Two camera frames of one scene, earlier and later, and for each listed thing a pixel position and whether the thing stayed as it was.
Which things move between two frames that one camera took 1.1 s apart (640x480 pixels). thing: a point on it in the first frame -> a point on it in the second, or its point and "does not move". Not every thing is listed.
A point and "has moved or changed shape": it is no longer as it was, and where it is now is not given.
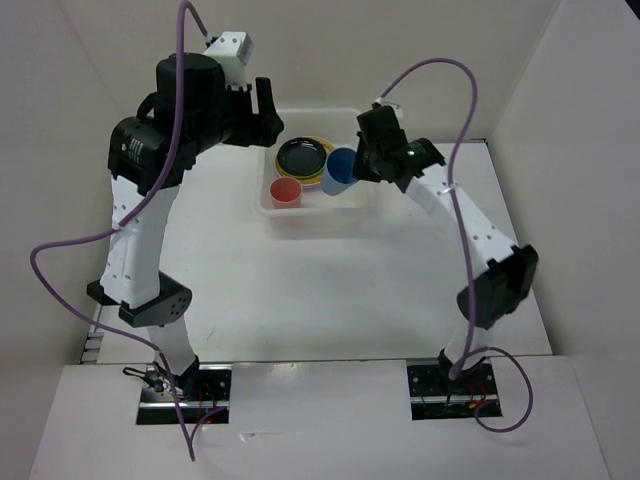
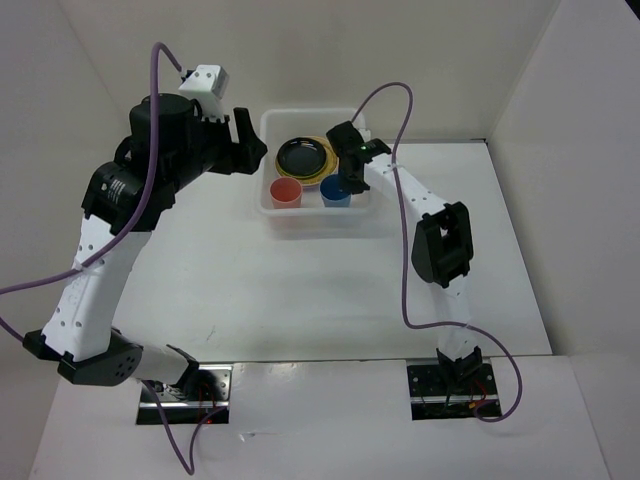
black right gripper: x=362 y=172 -> x=359 y=187
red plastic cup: x=285 y=193 does not move
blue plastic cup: x=339 y=170 has moved or changed shape
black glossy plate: x=301 y=156 does not move
